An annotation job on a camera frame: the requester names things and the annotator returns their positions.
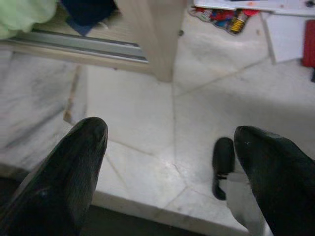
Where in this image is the white flat board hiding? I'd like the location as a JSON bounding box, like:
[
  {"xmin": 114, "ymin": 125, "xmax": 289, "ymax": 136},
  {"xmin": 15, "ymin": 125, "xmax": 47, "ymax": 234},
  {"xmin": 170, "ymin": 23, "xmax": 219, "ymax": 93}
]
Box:
[{"xmin": 194, "ymin": 0, "xmax": 315, "ymax": 17}]

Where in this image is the dark blue cloth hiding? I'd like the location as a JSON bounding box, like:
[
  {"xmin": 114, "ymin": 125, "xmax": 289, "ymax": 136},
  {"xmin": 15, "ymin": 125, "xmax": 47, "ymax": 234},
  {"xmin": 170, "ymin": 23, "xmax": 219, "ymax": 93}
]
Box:
[{"xmin": 60, "ymin": 0, "xmax": 119, "ymax": 35}]

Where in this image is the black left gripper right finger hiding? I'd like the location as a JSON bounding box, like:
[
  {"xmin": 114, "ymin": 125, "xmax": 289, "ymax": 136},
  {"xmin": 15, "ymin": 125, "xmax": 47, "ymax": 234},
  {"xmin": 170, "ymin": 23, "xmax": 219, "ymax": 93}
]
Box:
[{"xmin": 233, "ymin": 125, "xmax": 315, "ymax": 236}]

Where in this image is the white panel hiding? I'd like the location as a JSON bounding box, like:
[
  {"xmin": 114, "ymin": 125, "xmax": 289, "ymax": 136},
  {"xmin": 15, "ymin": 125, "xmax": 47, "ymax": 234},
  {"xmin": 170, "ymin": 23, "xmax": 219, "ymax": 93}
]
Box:
[{"xmin": 260, "ymin": 12, "xmax": 308, "ymax": 64}]

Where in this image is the red ribbed item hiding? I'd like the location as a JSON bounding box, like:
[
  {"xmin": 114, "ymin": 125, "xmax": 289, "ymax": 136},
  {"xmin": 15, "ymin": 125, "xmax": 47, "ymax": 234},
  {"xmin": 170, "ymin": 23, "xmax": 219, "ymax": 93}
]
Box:
[{"xmin": 301, "ymin": 19, "xmax": 315, "ymax": 67}]

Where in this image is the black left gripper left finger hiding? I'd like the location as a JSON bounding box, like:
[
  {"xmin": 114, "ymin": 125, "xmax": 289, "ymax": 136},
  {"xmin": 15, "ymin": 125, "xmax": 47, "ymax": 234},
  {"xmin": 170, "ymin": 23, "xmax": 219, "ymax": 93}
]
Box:
[{"xmin": 0, "ymin": 117, "xmax": 109, "ymax": 236}]

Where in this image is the beige wooden wardrobe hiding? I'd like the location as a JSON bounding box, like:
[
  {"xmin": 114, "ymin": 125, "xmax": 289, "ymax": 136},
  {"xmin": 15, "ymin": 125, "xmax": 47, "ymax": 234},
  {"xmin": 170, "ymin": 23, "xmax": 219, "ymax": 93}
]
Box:
[{"xmin": 0, "ymin": 0, "xmax": 188, "ymax": 83}]

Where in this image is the light green cloth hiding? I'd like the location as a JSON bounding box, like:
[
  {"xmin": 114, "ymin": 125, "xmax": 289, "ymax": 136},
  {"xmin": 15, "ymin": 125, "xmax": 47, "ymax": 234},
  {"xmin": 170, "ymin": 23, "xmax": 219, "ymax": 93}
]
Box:
[{"xmin": 0, "ymin": 0, "xmax": 59, "ymax": 40}]

